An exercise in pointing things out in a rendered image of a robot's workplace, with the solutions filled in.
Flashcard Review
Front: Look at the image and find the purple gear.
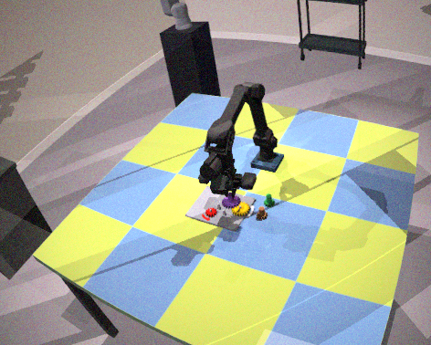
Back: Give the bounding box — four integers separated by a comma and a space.
222, 193, 241, 210

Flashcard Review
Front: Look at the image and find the yellow gear with black stripe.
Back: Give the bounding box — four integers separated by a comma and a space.
232, 203, 250, 216

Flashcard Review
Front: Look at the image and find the brown gear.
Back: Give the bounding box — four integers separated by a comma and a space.
256, 206, 268, 220

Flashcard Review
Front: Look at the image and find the green gear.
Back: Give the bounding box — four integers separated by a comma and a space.
264, 194, 275, 207

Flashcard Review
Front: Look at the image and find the red gear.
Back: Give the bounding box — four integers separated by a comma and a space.
205, 208, 217, 218

